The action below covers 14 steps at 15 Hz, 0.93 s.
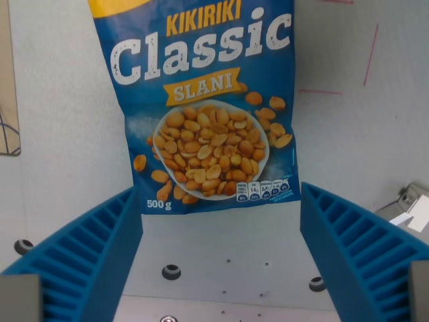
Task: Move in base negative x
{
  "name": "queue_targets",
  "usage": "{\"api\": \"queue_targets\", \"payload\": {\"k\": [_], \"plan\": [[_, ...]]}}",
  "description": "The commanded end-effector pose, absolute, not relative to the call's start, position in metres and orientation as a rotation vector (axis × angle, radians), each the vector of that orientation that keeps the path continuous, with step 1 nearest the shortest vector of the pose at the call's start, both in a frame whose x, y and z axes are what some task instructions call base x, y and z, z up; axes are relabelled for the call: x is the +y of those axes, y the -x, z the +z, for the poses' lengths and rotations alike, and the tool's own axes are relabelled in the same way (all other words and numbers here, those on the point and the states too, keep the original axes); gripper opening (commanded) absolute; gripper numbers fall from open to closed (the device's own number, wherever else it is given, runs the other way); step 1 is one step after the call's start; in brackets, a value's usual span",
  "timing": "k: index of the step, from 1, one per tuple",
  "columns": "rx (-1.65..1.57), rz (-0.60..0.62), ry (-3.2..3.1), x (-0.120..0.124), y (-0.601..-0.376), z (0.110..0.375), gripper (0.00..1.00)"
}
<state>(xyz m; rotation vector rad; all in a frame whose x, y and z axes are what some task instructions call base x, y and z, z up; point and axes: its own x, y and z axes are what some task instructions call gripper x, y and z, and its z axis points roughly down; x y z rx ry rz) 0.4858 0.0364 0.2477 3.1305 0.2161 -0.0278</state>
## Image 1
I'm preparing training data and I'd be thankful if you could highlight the beige paper sheet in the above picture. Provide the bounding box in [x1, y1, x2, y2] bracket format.
[0, 0, 22, 158]

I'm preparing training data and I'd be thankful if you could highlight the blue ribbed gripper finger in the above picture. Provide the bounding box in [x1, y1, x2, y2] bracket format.
[300, 181, 429, 322]
[0, 186, 144, 322]

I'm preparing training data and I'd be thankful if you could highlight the grey metal bracket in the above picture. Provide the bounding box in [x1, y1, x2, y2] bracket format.
[374, 181, 429, 232]

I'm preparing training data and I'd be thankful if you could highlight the blue Kikiriki peanut bag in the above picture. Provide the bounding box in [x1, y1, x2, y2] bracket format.
[87, 0, 301, 216]

